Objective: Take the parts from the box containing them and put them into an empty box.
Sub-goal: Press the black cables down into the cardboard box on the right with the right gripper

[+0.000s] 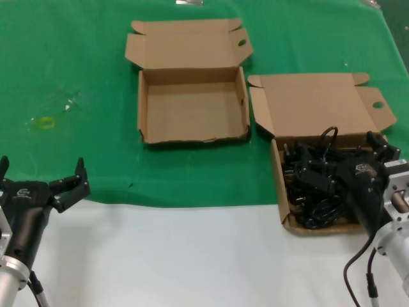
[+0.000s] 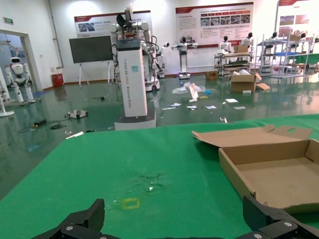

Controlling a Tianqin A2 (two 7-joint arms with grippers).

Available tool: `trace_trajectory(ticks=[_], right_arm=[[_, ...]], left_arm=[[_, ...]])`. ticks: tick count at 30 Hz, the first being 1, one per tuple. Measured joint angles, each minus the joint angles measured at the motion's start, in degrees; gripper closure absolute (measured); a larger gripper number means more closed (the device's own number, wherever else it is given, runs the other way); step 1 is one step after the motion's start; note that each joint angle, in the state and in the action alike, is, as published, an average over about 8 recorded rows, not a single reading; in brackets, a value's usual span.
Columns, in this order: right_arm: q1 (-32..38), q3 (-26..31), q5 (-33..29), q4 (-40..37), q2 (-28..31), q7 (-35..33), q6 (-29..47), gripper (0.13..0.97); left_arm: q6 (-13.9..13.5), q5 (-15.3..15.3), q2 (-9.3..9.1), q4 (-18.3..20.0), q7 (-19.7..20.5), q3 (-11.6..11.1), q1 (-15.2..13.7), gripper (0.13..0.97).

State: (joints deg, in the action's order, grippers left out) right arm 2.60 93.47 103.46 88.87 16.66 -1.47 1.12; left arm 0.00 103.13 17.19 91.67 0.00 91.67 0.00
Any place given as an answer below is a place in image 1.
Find right arm cable with connector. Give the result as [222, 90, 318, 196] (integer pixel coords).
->
[364, 249, 380, 307]

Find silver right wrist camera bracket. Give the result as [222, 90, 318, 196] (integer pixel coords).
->
[382, 159, 409, 232]

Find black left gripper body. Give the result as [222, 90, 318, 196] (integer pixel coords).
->
[0, 180, 54, 267]

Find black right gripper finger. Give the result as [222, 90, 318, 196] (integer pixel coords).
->
[366, 130, 402, 164]
[295, 143, 340, 193]

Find open brown cardboard box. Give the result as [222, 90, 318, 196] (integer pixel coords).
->
[247, 72, 398, 238]
[124, 18, 254, 149]

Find pile of black power cables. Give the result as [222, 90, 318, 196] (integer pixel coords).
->
[282, 137, 368, 230]

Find right arm thick black cable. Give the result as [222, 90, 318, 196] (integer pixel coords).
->
[343, 235, 378, 307]

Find green table cloth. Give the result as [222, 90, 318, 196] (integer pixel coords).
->
[0, 0, 409, 209]

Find yellow tape square mark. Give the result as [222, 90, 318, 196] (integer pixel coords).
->
[36, 116, 56, 130]

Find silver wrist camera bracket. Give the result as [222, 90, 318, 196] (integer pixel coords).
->
[382, 159, 409, 232]
[0, 204, 13, 256]

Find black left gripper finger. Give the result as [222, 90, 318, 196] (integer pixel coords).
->
[47, 157, 91, 214]
[0, 155, 11, 187]

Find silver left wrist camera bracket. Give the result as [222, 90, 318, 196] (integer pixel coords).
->
[0, 204, 13, 256]

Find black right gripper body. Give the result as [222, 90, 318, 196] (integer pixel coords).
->
[335, 155, 389, 239]

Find left arm black grey cable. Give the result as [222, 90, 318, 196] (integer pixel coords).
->
[27, 270, 50, 307]

